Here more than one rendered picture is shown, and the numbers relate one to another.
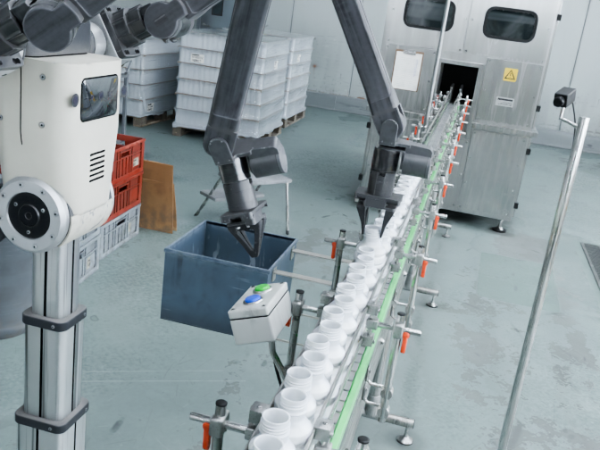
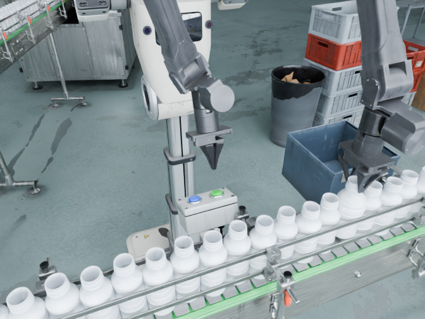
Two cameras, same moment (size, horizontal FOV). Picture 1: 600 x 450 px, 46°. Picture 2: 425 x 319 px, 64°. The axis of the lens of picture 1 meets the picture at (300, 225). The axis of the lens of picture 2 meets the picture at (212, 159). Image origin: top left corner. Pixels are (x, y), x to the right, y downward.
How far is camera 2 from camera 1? 1.04 m
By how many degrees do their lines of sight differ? 52
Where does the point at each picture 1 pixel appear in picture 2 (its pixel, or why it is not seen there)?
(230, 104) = (166, 46)
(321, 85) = not seen: outside the picture
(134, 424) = not seen: hidden behind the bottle
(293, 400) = (31, 298)
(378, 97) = (368, 50)
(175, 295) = (288, 164)
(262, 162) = (203, 99)
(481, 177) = not seen: outside the picture
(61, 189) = (152, 86)
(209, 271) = (304, 157)
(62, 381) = (175, 190)
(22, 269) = (300, 116)
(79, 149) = (159, 63)
